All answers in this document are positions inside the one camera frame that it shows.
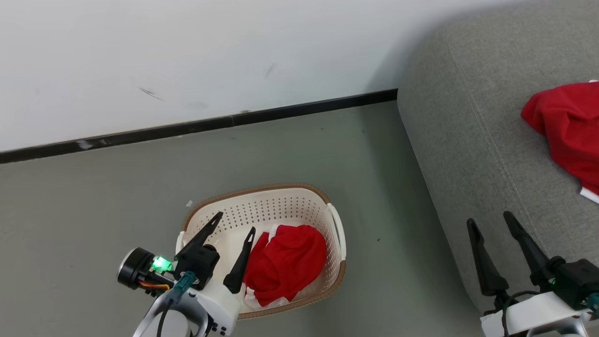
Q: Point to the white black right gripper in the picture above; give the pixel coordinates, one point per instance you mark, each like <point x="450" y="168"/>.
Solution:
<point x="575" y="281"/>

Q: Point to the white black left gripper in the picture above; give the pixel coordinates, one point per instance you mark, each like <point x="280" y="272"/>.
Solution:
<point x="217" y="304"/>

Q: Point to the red garment with white trim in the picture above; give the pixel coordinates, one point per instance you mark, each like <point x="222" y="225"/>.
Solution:
<point x="571" y="126"/>
<point x="290" y="262"/>

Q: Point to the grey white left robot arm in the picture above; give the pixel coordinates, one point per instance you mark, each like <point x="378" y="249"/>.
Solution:
<point x="180" y="320"/>

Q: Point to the grey fabric sofa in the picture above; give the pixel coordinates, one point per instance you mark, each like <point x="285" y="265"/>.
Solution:
<point x="468" y="140"/>

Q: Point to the cream perforated laundry basket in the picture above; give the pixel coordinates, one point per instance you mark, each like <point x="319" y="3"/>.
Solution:
<point x="281" y="206"/>

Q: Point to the dark grey baseboard strip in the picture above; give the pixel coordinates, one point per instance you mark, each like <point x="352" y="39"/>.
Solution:
<point x="187" y="127"/>

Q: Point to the black round wrist camera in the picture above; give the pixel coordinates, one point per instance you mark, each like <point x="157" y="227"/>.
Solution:
<point x="135" y="267"/>

